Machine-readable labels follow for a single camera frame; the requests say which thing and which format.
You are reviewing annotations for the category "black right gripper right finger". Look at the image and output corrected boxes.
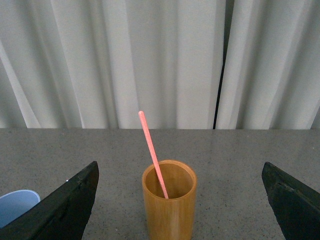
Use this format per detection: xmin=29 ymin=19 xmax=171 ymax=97
xmin=261 ymin=162 xmax=320 ymax=240

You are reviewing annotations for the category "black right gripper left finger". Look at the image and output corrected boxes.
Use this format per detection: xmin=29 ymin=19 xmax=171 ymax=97
xmin=0 ymin=161 xmax=99 ymax=240

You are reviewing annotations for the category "white curtain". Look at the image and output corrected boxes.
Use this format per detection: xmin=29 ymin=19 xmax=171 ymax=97
xmin=0 ymin=0 xmax=320 ymax=130

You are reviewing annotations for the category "pink chopstick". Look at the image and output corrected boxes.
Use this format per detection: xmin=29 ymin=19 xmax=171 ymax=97
xmin=138 ymin=110 xmax=169 ymax=199

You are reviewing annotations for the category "bamboo chopstick holder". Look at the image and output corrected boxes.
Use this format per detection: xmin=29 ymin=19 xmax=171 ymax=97
xmin=142 ymin=159 xmax=198 ymax=240

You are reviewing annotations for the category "blue plastic cup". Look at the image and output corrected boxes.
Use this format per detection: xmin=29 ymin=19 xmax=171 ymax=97
xmin=0 ymin=189 xmax=41 ymax=228

